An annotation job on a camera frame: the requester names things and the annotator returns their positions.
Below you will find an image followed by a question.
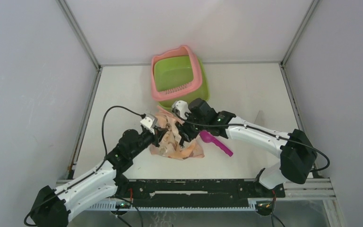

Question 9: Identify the pink green litter box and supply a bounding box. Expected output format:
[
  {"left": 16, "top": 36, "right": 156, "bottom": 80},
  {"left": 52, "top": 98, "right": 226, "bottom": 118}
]
[{"left": 151, "top": 45, "right": 210, "bottom": 111}]

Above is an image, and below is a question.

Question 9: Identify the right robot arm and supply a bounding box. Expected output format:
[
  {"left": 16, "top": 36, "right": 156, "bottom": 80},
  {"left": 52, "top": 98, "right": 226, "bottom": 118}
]
[{"left": 172, "top": 98, "right": 317, "bottom": 197}]

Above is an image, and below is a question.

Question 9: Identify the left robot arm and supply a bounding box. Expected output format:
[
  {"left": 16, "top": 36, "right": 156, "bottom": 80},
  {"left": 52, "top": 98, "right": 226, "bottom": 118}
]
[{"left": 24, "top": 127, "right": 167, "bottom": 227}]

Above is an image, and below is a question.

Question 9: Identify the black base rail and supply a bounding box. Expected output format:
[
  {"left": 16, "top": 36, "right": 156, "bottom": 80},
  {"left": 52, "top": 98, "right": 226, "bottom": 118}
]
[{"left": 116, "top": 179, "right": 285, "bottom": 208}]

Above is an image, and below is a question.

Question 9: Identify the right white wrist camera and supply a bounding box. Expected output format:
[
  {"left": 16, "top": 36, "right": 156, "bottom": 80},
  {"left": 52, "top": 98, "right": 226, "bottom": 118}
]
[{"left": 172, "top": 100, "right": 190, "bottom": 120}]

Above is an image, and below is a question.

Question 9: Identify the right black cable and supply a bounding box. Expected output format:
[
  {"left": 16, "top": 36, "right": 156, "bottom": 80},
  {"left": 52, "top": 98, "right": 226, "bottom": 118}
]
[{"left": 173, "top": 109, "right": 330, "bottom": 173}]

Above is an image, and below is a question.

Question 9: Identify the magenta plastic scoop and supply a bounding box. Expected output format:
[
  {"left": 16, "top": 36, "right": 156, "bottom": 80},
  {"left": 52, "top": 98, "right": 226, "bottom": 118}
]
[{"left": 199, "top": 131, "right": 233, "bottom": 157}]

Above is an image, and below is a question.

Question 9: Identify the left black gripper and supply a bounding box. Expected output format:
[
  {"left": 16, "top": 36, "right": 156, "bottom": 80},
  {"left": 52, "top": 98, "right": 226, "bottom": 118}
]
[{"left": 130, "top": 125, "right": 168, "bottom": 159}]

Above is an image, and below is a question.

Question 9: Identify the left black cable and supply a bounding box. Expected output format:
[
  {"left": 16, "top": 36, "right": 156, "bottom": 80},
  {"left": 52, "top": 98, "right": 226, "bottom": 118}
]
[{"left": 101, "top": 105, "right": 146, "bottom": 164}]

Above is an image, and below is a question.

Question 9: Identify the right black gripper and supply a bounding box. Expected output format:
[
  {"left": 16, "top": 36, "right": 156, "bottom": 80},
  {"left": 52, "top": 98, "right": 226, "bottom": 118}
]
[{"left": 175, "top": 110, "right": 208, "bottom": 142}]

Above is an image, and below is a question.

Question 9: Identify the black cable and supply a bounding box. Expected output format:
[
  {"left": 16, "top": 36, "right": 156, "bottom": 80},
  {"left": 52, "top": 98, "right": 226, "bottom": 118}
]
[
  {"left": 101, "top": 105, "right": 146, "bottom": 164},
  {"left": 173, "top": 109, "right": 330, "bottom": 173}
]

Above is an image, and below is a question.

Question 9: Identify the cat litter bag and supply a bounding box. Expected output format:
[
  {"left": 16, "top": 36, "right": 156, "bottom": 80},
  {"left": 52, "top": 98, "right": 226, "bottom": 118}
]
[{"left": 149, "top": 105, "right": 205, "bottom": 160}]

